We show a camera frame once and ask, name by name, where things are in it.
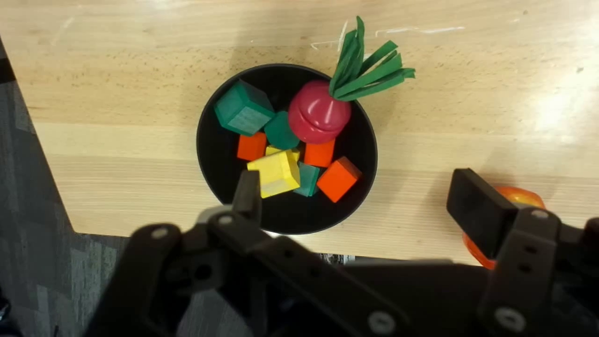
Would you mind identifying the orange red toy apple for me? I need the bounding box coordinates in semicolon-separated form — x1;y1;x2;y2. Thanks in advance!
462;186;544;270

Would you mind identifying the yellow block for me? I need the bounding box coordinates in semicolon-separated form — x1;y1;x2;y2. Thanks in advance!
247;152;299;199

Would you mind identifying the small teal block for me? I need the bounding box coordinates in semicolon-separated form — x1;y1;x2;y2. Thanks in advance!
264;113;299;150

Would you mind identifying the red toy radish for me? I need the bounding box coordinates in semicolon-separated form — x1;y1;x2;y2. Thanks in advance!
288;17;415;145

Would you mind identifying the large teal block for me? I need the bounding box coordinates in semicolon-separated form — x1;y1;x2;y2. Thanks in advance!
213;81;275;135

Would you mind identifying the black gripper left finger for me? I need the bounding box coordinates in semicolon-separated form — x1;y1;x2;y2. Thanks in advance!
232;171;262;225

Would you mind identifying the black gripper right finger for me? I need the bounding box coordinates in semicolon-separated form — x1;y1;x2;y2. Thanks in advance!
447;169;515;259

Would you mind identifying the small orange block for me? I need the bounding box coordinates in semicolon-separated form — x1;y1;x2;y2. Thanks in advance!
236;133;267;161

